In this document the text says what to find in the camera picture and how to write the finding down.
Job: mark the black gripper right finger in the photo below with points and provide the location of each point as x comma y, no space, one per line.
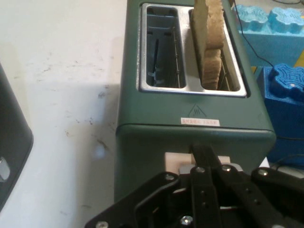
249,199

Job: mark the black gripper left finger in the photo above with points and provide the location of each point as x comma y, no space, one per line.
204,194

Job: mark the green two-slot toaster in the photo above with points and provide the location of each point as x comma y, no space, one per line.
154,142

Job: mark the dark blue foam box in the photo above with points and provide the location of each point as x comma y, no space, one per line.
285,128

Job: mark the dark blue foam puzzle piece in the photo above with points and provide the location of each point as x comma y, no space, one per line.
287,80

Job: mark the cyan foam block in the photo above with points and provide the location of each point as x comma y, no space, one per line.
273,47

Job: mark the brown bread slice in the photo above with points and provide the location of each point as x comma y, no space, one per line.
211,35

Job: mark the cyan foam puzzle piece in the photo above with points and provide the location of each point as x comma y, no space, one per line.
251,16
287,20

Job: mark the black coffee maker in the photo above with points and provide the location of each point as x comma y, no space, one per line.
14,133

